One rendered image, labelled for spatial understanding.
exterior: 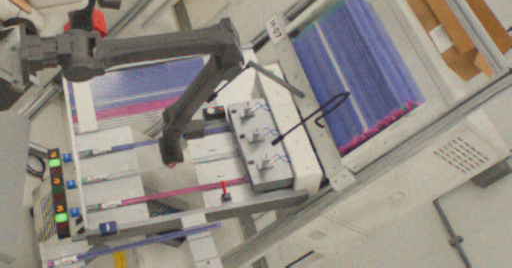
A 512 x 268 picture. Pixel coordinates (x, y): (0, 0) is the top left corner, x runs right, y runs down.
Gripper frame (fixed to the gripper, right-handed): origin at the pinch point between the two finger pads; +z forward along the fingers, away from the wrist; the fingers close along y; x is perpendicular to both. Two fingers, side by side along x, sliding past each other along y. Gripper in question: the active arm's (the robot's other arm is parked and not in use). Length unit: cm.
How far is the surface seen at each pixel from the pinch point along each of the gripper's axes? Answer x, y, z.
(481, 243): -149, -6, 97
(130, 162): 12.7, 4.5, 1.7
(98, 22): 13, 83, 13
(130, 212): 15.9, -14.8, 1.1
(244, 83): -33.2, 30.2, 0.6
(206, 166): -11.4, -2.7, 0.2
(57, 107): 36, 113, 99
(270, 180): -28.3, -16.5, -7.2
